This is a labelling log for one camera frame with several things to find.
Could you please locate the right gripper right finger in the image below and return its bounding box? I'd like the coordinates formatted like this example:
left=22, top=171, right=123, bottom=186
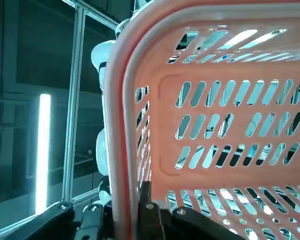
left=136, top=181, right=244, bottom=240

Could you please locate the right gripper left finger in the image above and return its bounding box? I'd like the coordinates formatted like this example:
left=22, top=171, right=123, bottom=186
left=0, top=202, right=115, bottom=240

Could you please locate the small pink slatted basket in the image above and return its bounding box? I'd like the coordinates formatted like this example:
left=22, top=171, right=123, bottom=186
left=103, top=0, right=300, bottom=240

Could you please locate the ceiling light strip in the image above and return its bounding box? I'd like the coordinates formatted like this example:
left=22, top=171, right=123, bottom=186
left=35, top=93, right=52, bottom=216

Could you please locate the aluminium cage beam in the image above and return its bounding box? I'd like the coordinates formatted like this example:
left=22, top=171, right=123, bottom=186
left=61, top=0, right=121, bottom=203

